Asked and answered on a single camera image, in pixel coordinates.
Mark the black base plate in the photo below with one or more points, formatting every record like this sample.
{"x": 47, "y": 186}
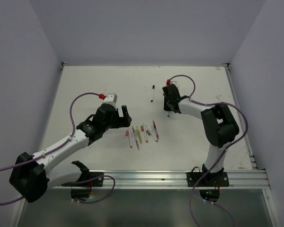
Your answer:
{"x": 89, "y": 179}
{"x": 210, "y": 180}

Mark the black capped white pen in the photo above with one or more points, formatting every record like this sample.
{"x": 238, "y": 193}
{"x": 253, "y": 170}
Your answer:
{"x": 152, "y": 93}

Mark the grey capped white pen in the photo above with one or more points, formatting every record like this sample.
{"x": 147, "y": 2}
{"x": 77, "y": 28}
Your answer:
{"x": 153, "y": 136}

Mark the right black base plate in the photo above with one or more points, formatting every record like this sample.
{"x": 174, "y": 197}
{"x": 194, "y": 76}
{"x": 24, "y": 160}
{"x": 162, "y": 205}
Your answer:
{"x": 210, "y": 180}

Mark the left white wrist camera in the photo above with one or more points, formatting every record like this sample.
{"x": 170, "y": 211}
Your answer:
{"x": 110, "y": 98}

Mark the dark purple pen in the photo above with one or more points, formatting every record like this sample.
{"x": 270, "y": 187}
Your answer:
{"x": 135, "y": 138}

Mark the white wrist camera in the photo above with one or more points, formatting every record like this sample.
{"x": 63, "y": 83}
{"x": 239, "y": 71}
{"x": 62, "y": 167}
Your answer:
{"x": 110, "y": 98}
{"x": 169, "y": 82}

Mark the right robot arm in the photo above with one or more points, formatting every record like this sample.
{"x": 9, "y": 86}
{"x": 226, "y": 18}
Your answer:
{"x": 220, "y": 129}

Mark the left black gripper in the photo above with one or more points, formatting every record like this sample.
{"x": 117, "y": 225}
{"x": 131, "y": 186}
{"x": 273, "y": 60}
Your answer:
{"x": 121, "y": 121}

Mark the pink capped white pen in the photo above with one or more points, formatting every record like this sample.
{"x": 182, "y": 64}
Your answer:
{"x": 130, "y": 138}

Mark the aluminium mounting rail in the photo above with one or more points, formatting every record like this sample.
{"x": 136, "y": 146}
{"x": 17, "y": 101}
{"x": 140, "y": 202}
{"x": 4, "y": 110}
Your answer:
{"x": 178, "y": 180}

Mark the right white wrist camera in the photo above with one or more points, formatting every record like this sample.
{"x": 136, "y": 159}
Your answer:
{"x": 169, "y": 82}

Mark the yellow pen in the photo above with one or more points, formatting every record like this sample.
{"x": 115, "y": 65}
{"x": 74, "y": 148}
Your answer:
{"x": 139, "y": 135}

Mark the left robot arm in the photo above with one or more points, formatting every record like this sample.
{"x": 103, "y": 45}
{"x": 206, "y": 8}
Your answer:
{"x": 34, "y": 174}

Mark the brown capped white pen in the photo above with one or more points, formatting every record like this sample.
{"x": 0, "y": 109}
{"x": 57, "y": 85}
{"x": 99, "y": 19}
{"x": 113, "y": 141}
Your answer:
{"x": 145, "y": 133}

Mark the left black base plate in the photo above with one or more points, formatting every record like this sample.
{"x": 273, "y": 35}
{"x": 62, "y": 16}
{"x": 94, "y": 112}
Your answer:
{"x": 89, "y": 179}

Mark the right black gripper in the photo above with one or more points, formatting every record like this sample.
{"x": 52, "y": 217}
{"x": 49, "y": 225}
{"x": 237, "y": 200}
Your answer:
{"x": 165, "y": 107}

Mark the magenta pen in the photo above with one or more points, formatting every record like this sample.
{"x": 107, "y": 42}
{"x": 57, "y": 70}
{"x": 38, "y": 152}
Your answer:
{"x": 155, "y": 129}

